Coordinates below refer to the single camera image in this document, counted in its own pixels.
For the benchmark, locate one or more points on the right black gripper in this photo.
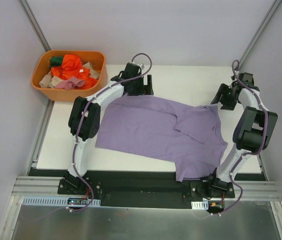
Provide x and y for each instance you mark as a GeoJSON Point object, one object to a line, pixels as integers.
{"type": "Point", "coordinates": [225, 97]}

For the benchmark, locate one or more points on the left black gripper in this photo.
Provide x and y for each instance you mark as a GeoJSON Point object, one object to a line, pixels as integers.
{"type": "Point", "coordinates": [144, 88]}

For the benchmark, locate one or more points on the purple t shirt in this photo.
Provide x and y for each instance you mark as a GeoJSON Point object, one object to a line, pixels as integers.
{"type": "Point", "coordinates": [153, 127]}

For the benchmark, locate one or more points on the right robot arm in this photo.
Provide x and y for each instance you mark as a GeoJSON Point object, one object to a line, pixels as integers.
{"type": "Point", "coordinates": [251, 134]}

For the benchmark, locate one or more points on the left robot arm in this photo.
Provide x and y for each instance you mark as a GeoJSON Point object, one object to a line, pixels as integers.
{"type": "Point", "coordinates": [85, 119]}

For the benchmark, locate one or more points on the pink t shirt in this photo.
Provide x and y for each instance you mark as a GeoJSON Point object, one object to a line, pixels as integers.
{"type": "Point", "coordinates": [71, 83]}

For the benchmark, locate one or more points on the orange t shirt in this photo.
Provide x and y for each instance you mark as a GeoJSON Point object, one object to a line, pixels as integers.
{"type": "Point", "coordinates": [71, 66]}

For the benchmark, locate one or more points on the green t shirt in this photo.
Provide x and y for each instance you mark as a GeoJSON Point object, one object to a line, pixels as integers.
{"type": "Point", "coordinates": [56, 61]}

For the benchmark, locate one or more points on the beige t shirt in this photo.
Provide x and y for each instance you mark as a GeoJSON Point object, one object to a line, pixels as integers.
{"type": "Point", "coordinates": [87, 73]}

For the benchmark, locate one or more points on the orange plastic bin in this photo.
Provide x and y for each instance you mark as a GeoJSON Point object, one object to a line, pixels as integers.
{"type": "Point", "coordinates": [96, 58]}

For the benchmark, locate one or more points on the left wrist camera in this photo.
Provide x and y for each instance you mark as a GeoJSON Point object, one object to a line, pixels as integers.
{"type": "Point", "coordinates": [141, 65]}

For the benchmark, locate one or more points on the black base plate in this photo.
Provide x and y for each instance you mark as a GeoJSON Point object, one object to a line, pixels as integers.
{"type": "Point", "coordinates": [136, 189]}

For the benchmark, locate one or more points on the right aluminium frame post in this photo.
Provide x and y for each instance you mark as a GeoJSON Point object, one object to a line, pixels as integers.
{"type": "Point", "coordinates": [274, 7]}

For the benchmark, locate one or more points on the aluminium frame post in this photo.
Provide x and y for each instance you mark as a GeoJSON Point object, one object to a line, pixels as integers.
{"type": "Point", "coordinates": [274, 7]}
{"type": "Point", "coordinates": [34, 24]}

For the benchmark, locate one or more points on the right white cable duct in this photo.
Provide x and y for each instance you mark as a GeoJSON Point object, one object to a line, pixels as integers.
{"type": "Point", "coordinates": [199, 205]}

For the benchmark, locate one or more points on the white cable duct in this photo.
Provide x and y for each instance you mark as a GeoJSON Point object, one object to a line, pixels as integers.
{"type": "Point", "coordinates": [53, 201]}
{"type": "Point", "coordinates": [199, 205]}

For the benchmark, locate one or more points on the left aluminium frame post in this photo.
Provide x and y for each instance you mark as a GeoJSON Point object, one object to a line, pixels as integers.
{"type": "Point", "coordinates": [34, 24]}

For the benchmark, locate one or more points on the left white cable duct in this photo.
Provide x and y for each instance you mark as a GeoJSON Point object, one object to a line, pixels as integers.
{"type": "Point", "coordinates": [53, 201]}

